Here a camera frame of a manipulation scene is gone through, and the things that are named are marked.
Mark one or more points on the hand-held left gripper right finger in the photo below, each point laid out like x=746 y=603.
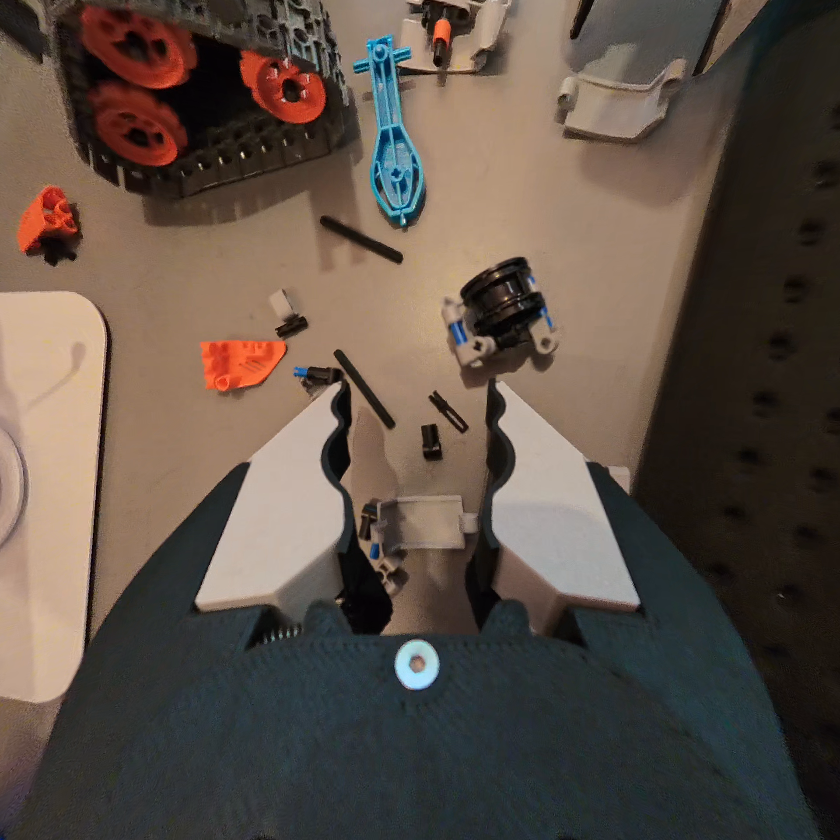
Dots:
x=558 y=525

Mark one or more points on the small grey brick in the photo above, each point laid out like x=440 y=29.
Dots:
x=620 y=476

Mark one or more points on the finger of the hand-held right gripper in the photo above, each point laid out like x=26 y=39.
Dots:
x=583 y=16
x=712 y=36

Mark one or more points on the grey bracket with orange bushes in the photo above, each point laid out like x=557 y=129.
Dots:
x=485 y=39

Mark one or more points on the tracked toy robot vehicle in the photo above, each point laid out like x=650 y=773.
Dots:
x=138 y=46

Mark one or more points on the black elbow connector blue pin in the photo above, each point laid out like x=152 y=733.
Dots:
x=321 y=374

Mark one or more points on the black angle connector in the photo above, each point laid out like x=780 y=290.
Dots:
x=431 y=443

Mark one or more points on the black perforated board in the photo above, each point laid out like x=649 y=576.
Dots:
x=754 y=328

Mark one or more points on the black axle rod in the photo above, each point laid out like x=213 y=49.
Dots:
x=361 y=239
x=364 y=388

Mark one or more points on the blue brick separator tool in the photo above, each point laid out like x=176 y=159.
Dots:
x=387 y=85

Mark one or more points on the black toy wheel assembly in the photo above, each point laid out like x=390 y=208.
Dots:
x=505 y=308

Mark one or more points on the small grey connector block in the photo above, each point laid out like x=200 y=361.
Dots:
x=282 y=303

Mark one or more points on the small orange toy piece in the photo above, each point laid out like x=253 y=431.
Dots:
x=46 y=216

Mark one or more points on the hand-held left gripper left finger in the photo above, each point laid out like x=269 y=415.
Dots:
x=275 y=525

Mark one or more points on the orange plastic panel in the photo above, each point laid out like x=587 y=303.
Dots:
x=239 y=364

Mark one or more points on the short black pin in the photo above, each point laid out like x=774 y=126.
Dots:
x=448 y=412

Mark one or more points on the black wheel brick assembly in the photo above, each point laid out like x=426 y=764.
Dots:
x=617 y=105

